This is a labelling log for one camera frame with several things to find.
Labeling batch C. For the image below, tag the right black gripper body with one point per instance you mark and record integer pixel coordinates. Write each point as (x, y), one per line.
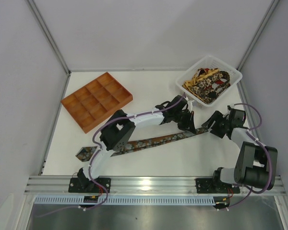
(217, 121)

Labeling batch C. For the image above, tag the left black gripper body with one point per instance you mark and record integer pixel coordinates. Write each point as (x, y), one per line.
(186, 120)

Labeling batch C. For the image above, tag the brown grey floral tie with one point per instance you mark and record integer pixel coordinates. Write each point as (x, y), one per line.
(85, 153)

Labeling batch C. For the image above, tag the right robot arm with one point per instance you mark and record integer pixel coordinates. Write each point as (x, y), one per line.
(255, 168)

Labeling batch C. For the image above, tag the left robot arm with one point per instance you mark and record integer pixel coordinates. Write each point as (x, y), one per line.
(116, 132)

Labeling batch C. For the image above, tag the dark floral tie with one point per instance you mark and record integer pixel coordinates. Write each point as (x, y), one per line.
(211, 97)

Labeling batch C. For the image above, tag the white plastic basket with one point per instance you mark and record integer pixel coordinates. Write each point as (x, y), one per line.
(210, 62)

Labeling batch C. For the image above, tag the yellow patterned tie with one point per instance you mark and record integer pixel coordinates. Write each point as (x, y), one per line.
(202, 78)

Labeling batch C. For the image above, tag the red tie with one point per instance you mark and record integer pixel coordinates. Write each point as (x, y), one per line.
(220, 80)

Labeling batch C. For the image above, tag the orange compartment tray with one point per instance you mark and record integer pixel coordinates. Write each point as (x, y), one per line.
(96, 101)

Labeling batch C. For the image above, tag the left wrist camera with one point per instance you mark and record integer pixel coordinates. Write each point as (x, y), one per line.
(191, 104)

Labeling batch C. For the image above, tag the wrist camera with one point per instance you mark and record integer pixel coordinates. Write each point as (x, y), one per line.
(236, 116)
(191, 104)

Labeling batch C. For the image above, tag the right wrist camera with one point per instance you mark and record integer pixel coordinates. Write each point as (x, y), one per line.
(236, 116)

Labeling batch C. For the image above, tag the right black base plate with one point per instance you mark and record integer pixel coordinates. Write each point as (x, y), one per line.
(209, 186)

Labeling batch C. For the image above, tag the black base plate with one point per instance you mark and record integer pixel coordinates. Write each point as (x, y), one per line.
(76, 187)
(209, 186)

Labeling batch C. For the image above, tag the aluminium mounting rail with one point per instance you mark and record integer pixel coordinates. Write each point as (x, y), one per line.
(124, 185)

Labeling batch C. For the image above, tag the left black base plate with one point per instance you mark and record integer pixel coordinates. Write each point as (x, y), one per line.
(76, 187)

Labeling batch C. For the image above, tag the right aluminium frame post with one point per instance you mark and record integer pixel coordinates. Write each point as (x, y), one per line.
(264, 22)

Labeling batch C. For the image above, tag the aluminium frame post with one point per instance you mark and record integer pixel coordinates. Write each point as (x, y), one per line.
(47, 34)
(264, 22)

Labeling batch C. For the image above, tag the white slotted cable duct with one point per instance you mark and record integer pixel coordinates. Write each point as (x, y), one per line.
(125, 200)

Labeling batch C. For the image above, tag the left aluminium frame post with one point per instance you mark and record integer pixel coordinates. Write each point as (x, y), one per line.
(47, 34)

